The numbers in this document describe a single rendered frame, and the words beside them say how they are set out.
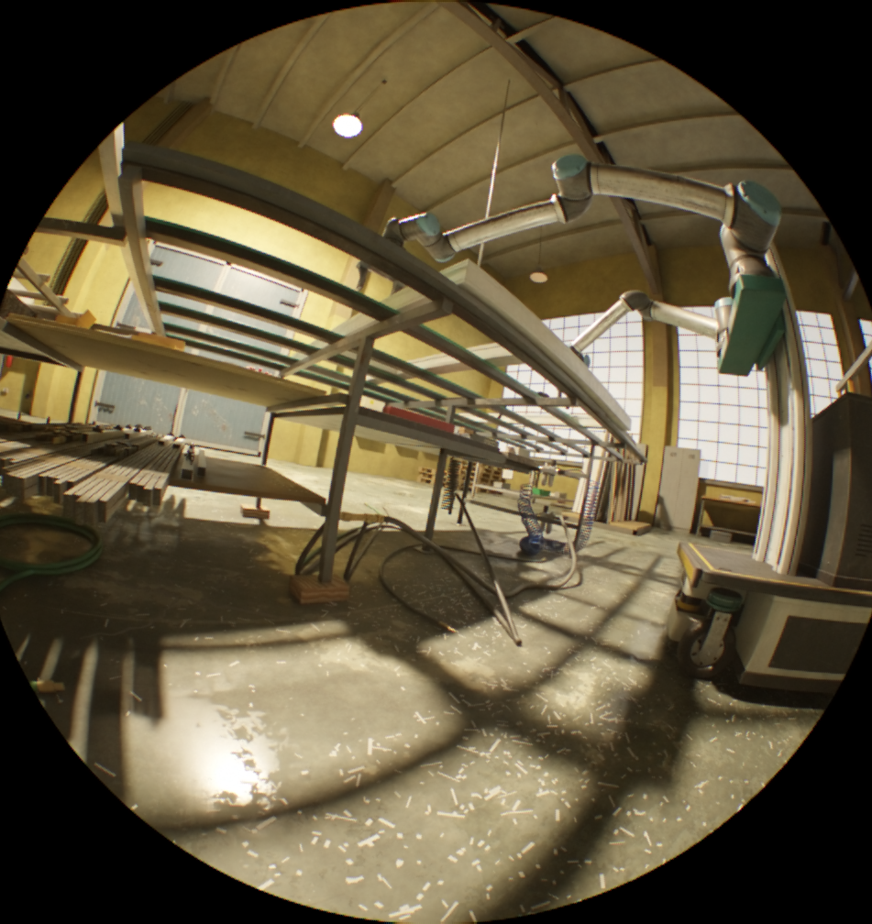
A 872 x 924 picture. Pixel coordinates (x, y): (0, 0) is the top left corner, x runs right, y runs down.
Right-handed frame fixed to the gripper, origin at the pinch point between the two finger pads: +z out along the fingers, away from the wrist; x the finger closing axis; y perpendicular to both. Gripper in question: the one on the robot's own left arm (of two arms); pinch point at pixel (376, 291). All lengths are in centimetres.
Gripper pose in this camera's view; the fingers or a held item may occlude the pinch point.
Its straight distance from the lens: 118.5
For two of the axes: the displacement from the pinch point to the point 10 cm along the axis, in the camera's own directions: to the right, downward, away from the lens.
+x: -7.3, -1.5, -6.7
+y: -6.6, -1.1, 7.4
